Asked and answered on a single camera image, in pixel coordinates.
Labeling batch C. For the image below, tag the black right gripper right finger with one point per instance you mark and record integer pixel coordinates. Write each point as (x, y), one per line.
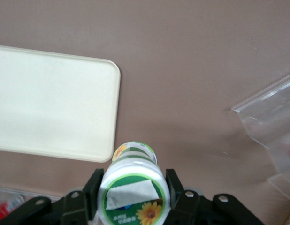
(194, 208)

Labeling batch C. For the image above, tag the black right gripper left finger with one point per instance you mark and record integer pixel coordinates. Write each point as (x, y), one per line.
(72, 208)

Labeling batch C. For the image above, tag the green gum bottle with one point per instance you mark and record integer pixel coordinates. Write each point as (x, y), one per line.
(133, 173)

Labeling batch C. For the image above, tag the white plastic tray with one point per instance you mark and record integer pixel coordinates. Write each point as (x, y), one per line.
(53, 103)

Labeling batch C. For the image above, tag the clear acrylic can holder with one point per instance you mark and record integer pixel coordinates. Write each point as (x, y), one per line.
(30, 191)

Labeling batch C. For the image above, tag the red cola can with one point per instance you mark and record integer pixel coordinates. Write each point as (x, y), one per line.
(0, 211)

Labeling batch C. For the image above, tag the clear acrylic stepped stand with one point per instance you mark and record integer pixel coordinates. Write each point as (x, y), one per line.
(271, 112)

